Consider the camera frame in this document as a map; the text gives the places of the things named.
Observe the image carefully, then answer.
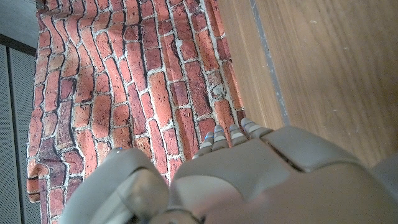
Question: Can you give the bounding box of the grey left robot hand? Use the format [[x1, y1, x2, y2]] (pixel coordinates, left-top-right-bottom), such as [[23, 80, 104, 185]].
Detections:
[[58, 117, 398, 224]]

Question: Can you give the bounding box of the grey tape outline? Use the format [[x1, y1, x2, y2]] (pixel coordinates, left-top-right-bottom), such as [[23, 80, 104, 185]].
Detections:
[[248, 0, 290, 127]]

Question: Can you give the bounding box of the red brick printed backdrop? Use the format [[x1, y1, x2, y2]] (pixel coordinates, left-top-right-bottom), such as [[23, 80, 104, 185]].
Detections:
[[26, 0, 246, 224]]

